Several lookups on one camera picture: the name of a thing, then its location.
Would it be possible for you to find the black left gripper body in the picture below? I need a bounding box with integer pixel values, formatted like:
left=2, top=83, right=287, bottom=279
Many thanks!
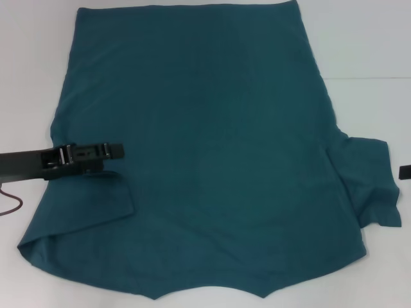
left=0, top=146, right=67, bottom=182

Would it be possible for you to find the teal blue t-shirt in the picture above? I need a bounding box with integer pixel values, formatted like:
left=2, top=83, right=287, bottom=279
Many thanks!
left=16, top=1, right=402, bottom=292

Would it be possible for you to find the dark red left arm cable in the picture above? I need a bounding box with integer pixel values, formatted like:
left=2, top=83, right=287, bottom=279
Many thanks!
left=0, top=182, right=24, bottom=218

